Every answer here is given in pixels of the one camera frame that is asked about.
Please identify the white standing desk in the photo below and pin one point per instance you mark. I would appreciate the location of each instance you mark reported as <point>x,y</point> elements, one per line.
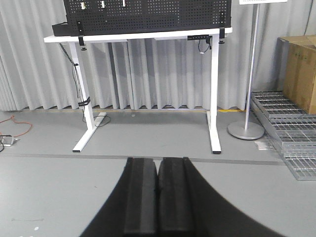
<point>217,35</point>

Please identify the silver sign stand pole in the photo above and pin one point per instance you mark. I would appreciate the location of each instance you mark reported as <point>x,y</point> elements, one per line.
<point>248,130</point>

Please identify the black box on desk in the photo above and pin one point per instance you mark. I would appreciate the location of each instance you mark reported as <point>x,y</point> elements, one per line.
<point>62,29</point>

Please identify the small device on floor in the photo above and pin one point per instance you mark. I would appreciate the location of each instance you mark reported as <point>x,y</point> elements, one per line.
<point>8,140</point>

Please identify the grey pleated curtain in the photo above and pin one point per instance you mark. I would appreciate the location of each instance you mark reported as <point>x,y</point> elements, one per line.
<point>143,72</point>

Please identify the black perforated pegboard panel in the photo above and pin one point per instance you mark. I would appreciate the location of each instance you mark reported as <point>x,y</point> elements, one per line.
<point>111,17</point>

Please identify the stacked metal floor gratings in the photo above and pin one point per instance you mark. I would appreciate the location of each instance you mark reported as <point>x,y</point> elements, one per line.
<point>291,131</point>

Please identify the white power strip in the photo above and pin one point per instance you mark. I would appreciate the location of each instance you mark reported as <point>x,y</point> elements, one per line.
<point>99,118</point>

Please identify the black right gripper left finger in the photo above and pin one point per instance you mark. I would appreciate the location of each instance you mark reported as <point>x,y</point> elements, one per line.
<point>131,208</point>

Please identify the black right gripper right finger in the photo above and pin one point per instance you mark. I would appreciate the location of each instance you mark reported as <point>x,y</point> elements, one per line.
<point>188,206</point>

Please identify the brown cardboard box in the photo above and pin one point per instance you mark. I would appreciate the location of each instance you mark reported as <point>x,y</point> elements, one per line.
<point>300,77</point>

